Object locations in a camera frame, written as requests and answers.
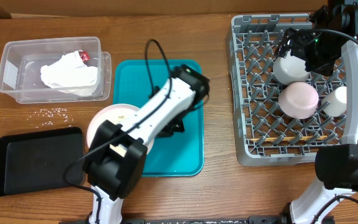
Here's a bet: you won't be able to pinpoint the clear plastic bin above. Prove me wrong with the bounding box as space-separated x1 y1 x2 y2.
0 37 112 104

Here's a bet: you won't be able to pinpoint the pale green cup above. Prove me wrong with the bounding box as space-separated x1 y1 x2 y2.
321 86 347 117

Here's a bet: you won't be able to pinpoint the grey dish rack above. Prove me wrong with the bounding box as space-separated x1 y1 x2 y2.
226 14 347 166

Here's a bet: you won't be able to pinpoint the grey small plate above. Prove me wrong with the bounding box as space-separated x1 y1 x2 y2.
273 55 310 85

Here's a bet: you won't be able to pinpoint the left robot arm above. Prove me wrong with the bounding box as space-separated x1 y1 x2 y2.
83 65 209 223

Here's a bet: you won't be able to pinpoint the white napkin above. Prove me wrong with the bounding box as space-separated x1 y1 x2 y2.
50 66 98 96
40 51 85 88

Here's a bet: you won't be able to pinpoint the red wrapper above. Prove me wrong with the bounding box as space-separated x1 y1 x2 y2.
78 50 90 62

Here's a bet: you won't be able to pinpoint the pink bowl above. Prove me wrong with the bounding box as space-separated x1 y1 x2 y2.
278 82 319 119

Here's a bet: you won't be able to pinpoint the scattered rice grains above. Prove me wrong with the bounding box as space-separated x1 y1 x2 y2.
25 107 73 129

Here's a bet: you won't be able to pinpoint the black plastic tray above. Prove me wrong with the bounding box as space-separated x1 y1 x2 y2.
0 127 84 197

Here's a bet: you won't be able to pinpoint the teal serving tray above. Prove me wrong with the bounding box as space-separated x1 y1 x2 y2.
112 60 204 177

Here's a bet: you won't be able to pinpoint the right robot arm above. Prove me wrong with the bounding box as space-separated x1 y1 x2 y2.
275 1 358 223

